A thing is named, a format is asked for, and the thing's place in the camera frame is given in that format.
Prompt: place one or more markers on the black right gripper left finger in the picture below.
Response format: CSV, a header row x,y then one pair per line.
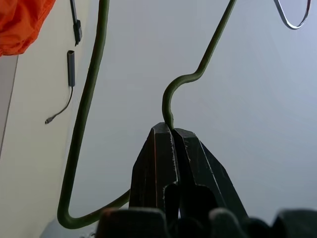
x,y
153,161

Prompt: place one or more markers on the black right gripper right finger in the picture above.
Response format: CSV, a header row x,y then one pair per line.
x,y
203,163

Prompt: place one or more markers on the orange shirt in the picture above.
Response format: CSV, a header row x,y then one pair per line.
x,y
19,22

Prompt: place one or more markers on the black caliper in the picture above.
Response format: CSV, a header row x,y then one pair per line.
x,y
77,27

